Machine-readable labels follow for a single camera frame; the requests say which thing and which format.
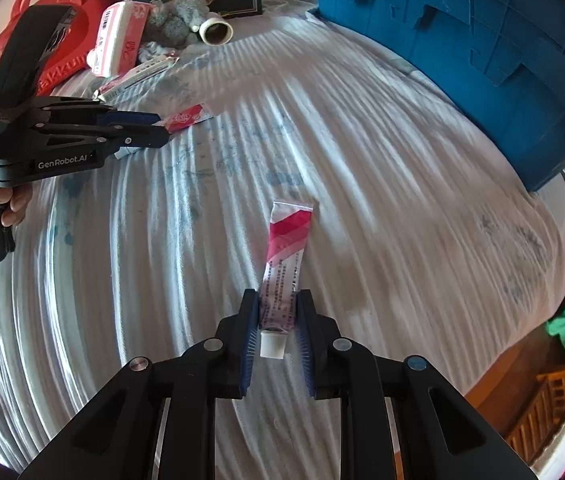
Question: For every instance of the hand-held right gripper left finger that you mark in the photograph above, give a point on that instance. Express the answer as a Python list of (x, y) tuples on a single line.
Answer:
[(250, 340)]

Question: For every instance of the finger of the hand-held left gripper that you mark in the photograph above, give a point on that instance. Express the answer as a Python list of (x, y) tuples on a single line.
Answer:
[(147, 137), (132, 119)]

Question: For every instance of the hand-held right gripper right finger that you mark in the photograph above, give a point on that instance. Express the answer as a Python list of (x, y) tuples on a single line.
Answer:
[(307, 345)]

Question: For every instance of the pink white medicine box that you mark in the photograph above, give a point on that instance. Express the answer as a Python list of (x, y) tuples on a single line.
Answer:
[(185, 119)]

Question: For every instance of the pink tissue pack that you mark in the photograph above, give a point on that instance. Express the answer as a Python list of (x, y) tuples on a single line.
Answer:
[(120, 35)]

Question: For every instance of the pink white ointment tube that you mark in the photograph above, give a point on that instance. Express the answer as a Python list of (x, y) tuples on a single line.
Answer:
[(285, 255)]

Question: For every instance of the grey plush toy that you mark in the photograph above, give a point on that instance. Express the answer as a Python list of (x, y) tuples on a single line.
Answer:
[(177, 20)]

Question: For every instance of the cardboard roll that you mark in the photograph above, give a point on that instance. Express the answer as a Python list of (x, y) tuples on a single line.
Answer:
[(215, 30)]

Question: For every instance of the blue plastic storage crate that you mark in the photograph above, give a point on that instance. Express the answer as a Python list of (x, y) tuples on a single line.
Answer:
[(462, 60)]

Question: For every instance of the red bear-face case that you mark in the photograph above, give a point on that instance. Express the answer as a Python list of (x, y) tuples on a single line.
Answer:
[(92, 15)]

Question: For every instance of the small wooden rack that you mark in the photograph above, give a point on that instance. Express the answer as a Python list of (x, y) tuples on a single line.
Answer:
[(552, 390)]

